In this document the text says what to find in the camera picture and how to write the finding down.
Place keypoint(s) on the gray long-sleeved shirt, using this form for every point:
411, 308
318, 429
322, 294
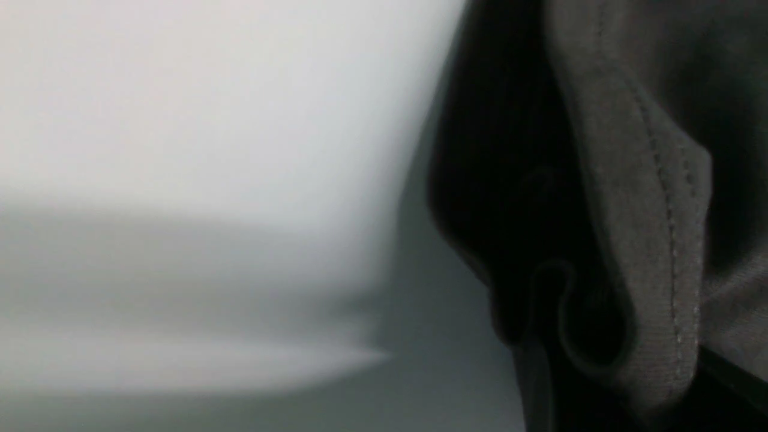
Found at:
601, 166

